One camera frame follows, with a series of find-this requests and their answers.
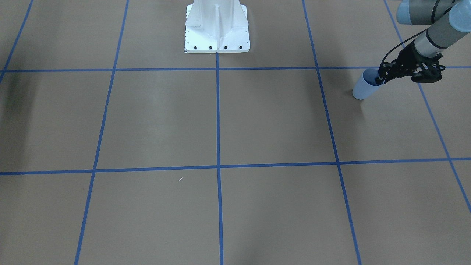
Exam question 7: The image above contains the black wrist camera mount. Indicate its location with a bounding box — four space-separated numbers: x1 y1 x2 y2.
411 53 446 83

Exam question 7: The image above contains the blue plastic cup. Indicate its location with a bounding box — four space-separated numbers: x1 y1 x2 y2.
352 68 384 100

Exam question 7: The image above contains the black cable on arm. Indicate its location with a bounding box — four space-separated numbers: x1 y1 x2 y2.
378 29 427 76

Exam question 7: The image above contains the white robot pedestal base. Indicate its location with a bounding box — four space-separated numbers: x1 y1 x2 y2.
184 0 251 53

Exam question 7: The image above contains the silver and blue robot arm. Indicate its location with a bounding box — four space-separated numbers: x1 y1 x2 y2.
375 0 471 84

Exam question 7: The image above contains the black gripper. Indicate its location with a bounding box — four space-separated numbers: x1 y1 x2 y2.
376 41 427 85

